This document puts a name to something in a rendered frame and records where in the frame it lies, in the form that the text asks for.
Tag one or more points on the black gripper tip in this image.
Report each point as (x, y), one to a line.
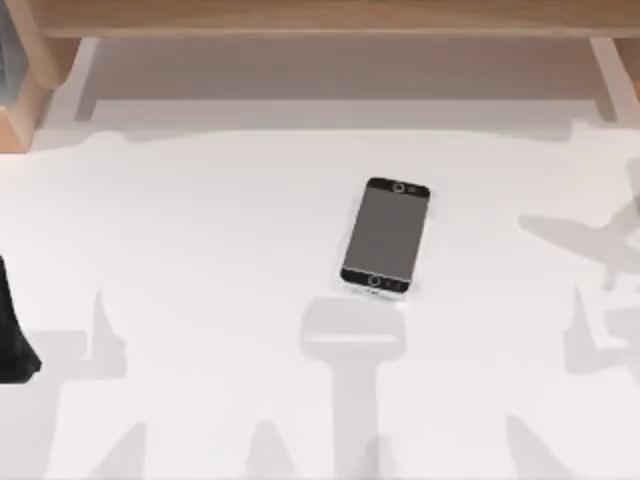
(12, 335)

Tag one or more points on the pale wooden shelf unit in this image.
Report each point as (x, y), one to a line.
(320, 20)

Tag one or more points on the black and grey smartphone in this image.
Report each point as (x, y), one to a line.
(384, 236)

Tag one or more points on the wooden cupboard with grey inside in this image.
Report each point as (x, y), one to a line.
(20, 75)

